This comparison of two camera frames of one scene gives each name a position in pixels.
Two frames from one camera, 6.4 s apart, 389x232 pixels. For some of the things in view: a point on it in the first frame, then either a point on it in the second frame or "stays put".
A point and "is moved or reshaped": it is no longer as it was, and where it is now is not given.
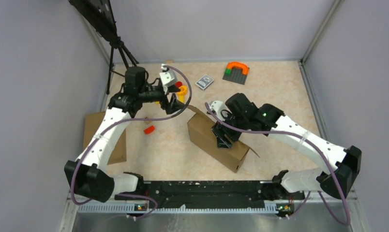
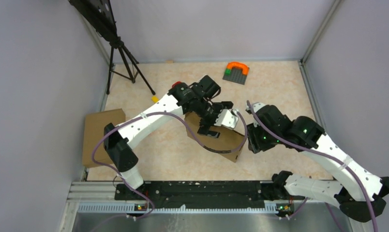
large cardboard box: [201, 133] is moved or reshaped
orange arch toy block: [245, 68] stays put
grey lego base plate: [234, 74] stays put
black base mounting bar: [209, 194] stays put
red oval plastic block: [178, 83] stays put
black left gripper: [174, 105] -> [204, 128]
